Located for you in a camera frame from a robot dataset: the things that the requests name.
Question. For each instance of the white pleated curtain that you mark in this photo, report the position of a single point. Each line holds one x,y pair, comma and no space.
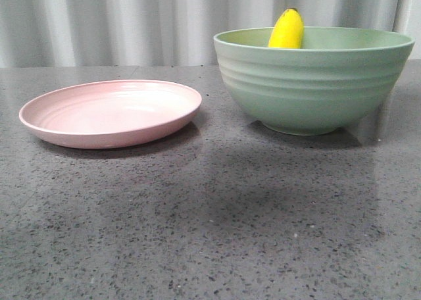
167,32

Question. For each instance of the green ribbed bowl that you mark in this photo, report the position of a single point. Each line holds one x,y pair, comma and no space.
338,76

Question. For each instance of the yellow banana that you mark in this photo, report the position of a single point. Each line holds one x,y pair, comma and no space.
288,31

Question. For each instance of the pink plate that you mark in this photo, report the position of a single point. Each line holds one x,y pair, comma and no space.
111,114

